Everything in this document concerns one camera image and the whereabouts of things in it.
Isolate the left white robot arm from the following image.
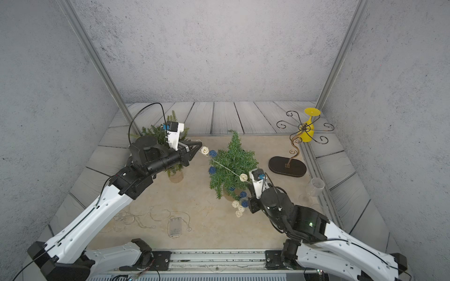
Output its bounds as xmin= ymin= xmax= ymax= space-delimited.
xmin=28 ymin=135 xmax=209 ymax=281

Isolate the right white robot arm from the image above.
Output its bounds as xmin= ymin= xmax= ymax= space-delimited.
xmin=248 ymin=186 xmax=408 ymax=281

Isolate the aluminium front rail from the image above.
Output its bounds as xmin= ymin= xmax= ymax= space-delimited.
xmin=90 ymin=249 xmax=342 ymax=281

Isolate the black scroll wire stand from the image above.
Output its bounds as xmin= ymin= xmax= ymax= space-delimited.
xmin=268 ymin=110 xmax=329 ymax=177

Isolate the clear fairy light wire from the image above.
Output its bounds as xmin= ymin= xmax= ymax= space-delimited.
xmin=112 ymin=205 xmax=192 ymax=233

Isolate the clear battery box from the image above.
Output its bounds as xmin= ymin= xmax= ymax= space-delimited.
xmin=167 ymin=217 xmax=183 ymax=238

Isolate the beige table mat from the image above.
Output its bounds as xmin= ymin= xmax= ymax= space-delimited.
xmin=87 ymin=136 xmax=310 ymax=249

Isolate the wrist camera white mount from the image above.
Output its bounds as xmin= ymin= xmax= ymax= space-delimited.
xmin=249 ymin=169 xmax=269 ymax=199
xmin=163 ymin=121 xmax=185 ymax=151

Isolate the yellow plastic goblet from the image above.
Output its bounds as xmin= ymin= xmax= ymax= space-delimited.
xmin=297 ymin=108 xmax=321 ymax=143

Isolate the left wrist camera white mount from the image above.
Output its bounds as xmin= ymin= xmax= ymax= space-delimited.
xmin=163 ymin=121 xmax=185 ymax=151

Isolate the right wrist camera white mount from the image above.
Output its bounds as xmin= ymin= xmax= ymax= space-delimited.
xmin=249 ymin=169 xmax=269 ymax=199

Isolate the clear plastic wine glass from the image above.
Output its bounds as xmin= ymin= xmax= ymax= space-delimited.
xmin=298 ymin=177 xmax=325 ymax=212

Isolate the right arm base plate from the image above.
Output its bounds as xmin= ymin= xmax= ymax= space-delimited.
xmin=265 ymin=239 xmax=302 ymax=270

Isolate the fern tree wooden base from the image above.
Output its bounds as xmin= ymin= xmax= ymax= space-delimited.
xmin=131 ymin=110 xmax=191 ymax=184

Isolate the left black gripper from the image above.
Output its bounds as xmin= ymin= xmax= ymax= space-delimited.
xmin=145 ymin=141 xmax=202 ymax=179

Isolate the small christmas tree wooden base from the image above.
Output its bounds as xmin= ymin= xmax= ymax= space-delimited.
xmin=215 ymin=130 xmax=259 ymax=197

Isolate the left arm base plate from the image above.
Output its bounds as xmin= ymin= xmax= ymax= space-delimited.
xmin=119 ymin=238 xmax=172 ymax=271

